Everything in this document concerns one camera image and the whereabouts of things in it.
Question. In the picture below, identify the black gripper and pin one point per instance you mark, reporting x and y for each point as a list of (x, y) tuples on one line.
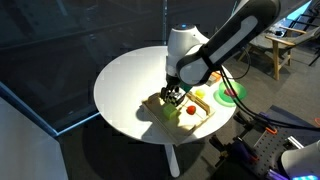
[(173, 81)]

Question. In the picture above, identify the light green block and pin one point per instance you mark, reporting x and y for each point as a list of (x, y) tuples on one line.
[(170, 111)]

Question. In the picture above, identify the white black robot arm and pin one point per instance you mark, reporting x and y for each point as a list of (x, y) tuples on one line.
[(216, 46)]

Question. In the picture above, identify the white robot base blue light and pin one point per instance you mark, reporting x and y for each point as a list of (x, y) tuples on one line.
[(301, 161)]

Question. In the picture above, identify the wooden tray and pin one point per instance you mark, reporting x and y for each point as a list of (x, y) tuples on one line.
[(186, 126)]

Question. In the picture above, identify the gray block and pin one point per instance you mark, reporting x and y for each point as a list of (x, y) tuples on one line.
[(211, 82)]

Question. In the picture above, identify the orange block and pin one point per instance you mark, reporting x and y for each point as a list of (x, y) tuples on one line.
[(217, 76)]

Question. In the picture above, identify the pink red block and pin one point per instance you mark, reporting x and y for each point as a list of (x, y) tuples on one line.
[(233, 93)]

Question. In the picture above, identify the black white patterned cube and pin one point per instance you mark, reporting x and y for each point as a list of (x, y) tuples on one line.
[(175, 99)]

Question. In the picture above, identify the red toy strawberry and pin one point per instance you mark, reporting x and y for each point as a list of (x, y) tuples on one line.
[(191, 110)]

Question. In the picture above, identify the yellow toy lemon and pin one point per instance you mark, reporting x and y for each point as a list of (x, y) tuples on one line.
[(200, 93)]

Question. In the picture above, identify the green translucent bowl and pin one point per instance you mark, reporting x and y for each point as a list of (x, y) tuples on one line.
[(240, 95)]

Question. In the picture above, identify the purple clamp orange tips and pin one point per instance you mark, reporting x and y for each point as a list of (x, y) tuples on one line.
[(265, 121), (241, 150)]

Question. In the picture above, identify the black perforated breadboard plate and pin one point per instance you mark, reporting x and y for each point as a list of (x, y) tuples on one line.
[(283, 140)]

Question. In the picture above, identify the wooden chair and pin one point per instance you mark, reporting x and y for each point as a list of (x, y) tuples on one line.
[(283, 43)]

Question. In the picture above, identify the grey white board panel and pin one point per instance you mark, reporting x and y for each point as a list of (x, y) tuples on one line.
[(26, 150)]

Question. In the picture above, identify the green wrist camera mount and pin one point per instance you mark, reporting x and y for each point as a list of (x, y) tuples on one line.
[(186, 87)]

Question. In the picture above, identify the white table pedestal leg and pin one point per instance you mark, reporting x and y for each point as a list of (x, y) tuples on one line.
[(172, 161)]

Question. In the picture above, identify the metal glass partition frame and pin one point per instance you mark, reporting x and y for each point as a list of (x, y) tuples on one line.
[(164, 13)]

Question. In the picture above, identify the aluminium rail piece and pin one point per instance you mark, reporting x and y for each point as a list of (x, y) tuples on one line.
[(295, 142)]

